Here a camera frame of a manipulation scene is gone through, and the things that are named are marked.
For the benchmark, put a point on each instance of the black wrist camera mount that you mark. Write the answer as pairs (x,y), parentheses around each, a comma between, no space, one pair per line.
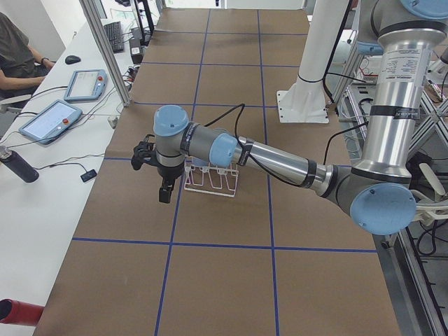
(144,153)

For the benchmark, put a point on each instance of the light blue plastic cup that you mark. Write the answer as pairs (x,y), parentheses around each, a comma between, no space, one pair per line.
(199,162)

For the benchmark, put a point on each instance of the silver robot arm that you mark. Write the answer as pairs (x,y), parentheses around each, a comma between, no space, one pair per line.
(374,187)

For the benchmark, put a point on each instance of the black computer mouse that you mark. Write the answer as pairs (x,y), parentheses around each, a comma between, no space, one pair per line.
(72,59)

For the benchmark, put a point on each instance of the black water bottle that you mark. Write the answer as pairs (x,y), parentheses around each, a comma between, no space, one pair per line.
(18,165)

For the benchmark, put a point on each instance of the white pedestal base plate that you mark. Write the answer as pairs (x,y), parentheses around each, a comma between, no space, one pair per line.
(305,101)

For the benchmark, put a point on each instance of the black keyboard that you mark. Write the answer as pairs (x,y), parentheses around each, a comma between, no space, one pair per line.
(114,35)

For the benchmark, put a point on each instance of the small black device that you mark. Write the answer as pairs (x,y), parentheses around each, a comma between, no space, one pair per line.
(88,175)

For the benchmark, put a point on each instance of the white wire cup holder rack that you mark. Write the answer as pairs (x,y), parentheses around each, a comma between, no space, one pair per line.
(211,180)

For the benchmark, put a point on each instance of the lower teach pendant tablet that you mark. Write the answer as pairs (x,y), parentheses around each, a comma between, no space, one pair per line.
(52,122)

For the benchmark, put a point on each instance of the person in dark shirt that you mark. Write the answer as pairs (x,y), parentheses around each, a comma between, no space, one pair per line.
(23,68)

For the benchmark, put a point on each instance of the aluminium frame post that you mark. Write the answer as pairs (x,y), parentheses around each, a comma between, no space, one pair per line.
(93,19)

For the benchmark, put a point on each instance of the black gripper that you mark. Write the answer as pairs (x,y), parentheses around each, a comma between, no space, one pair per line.
(167,173)

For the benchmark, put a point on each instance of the red cylinder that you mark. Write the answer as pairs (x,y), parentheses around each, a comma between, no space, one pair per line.
(20,313)

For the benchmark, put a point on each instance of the upper teach pendant tablet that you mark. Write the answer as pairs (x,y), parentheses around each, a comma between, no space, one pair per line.
(86,85)

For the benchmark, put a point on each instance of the teach pendant tablet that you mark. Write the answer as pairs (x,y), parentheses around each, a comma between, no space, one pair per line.
(86,85)
(52,122)

